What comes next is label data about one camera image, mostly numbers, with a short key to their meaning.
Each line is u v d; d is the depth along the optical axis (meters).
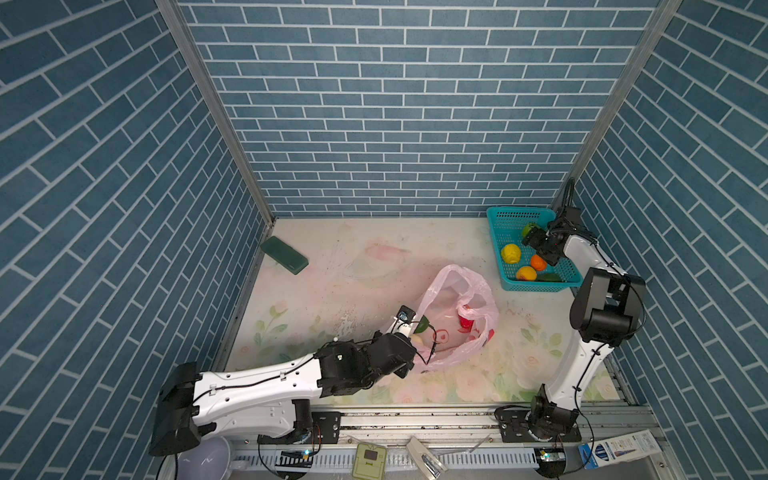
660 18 0.71
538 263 1.00
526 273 0.99
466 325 0.91
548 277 0.97
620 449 0.70
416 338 0.83
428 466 0.68
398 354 0.51
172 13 0.70
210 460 0.70
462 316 0.67
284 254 1.08
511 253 1.03
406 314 0.62
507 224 1.16
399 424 0.76
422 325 0.88
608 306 0.57
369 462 0.68
